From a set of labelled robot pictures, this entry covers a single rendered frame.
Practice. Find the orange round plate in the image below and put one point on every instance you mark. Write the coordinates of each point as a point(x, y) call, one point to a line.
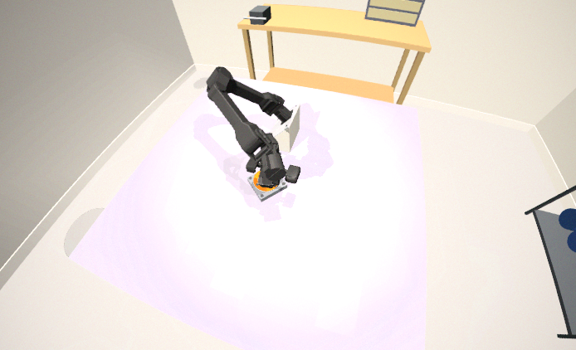
point(263, 189)

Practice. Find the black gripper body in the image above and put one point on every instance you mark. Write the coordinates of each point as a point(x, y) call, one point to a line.
point(292, 173)

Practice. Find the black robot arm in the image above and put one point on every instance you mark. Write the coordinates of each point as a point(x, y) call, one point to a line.
point(250, 137)

